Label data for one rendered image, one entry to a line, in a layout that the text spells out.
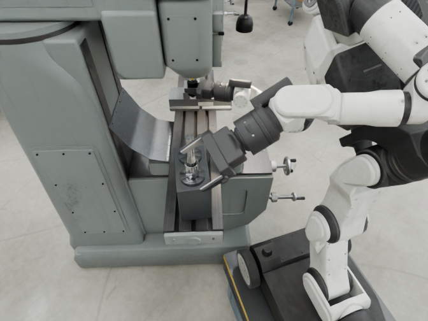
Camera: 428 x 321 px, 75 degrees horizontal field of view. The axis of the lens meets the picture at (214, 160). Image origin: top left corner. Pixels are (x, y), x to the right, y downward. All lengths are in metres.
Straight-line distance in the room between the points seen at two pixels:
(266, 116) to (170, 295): 1.63
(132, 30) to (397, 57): 0.80
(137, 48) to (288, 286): 1.21
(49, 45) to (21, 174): 2.05
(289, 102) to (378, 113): 0.17
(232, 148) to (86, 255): 1.65
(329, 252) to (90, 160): 1.10
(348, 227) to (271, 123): 0.61
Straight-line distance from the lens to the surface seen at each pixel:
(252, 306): 1.61
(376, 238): 2.50
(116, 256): 2.06
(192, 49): 1.13
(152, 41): 1.11
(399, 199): 2.84
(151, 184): 1.58
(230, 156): 0.61
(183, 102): 1.58
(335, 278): 1.35
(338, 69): 0.82
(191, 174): 0.95
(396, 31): 0.69
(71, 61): 1.17
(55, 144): 1.43
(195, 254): 1.97
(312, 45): 0.85
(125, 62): 1.16
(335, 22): 0.76
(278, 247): 1.53
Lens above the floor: 1.93
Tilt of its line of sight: 47 degrees down
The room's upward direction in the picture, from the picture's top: straight up
